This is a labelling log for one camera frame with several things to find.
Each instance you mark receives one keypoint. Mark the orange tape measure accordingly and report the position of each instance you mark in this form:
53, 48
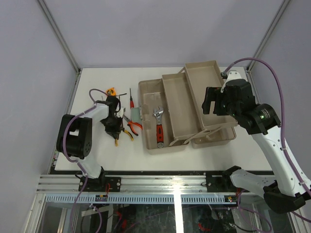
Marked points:
112, 92

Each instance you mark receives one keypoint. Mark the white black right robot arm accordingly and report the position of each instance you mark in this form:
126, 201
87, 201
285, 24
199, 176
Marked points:
288, 191

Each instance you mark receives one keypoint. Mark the aluminium front rail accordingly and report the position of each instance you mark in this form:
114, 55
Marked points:
205, 182

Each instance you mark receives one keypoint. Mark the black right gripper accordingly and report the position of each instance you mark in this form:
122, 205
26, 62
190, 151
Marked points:
213, 93

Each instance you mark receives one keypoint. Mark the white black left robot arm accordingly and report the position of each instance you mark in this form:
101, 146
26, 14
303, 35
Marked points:
75, 133

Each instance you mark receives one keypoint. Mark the silver adjustable wrench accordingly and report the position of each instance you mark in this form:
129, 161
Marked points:
157, 113

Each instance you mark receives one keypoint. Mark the green tool box latch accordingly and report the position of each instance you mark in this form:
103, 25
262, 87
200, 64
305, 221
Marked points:
136, 115

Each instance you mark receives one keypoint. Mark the translucent brown tool box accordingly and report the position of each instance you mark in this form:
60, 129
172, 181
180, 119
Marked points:
181, 96

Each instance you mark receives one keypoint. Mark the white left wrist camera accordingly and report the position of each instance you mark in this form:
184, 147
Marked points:
121, 112

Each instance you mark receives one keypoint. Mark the yellow combination pliers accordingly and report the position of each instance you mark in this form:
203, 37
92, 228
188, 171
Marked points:
124, 133

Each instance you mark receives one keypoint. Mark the red handle screwdriver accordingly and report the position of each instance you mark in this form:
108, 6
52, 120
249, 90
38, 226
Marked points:
131, 100

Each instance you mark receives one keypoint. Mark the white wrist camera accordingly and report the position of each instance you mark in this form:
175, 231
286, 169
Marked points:
121, 112
230, 75

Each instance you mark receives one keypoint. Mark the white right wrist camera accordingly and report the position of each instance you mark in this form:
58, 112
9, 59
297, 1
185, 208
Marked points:
230, 75

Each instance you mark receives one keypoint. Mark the orange long nose pliers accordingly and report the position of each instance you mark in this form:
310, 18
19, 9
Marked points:
131, 125

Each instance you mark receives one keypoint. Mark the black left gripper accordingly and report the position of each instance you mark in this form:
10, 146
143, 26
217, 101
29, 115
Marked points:
114, 132

